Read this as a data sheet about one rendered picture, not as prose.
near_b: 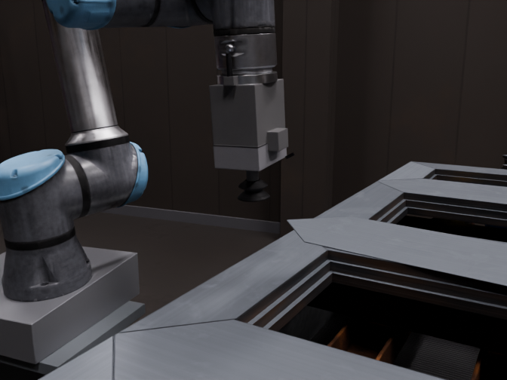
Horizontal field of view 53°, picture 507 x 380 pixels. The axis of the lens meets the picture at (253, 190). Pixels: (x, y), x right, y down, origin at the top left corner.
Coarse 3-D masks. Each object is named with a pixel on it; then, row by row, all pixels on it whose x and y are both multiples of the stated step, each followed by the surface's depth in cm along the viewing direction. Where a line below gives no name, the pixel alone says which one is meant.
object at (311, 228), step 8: (352, 216) 96; (304, 224) 92; (312, 224) 92; (320, 224) 92; (328, 224) 91; (336, 224) 91; (304, 232) 87; (312, 232) 87; (320, 232) 87; (304, 240) 83
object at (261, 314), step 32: (320, 256) 76; (352, 256) 77; (288, 288) 68; (320, 288) 74; (384, 288) 74; (416, 288) 72; (448, 288) 70; (480, 288) 68; (256, 320) 60; (288, 320) 66
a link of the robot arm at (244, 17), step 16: (208, 0) 61; (224, 0) 58; (240, 0) 58; (256, 0) 58; (272, 0) 60; (208, 16) 63; (224, 16) 59; (240, 16) 58; (256, 16) 59; (272, 16) 61; (224, 32) 60; (240, 32) 59; (256, 32) 59; (272, 32) 64
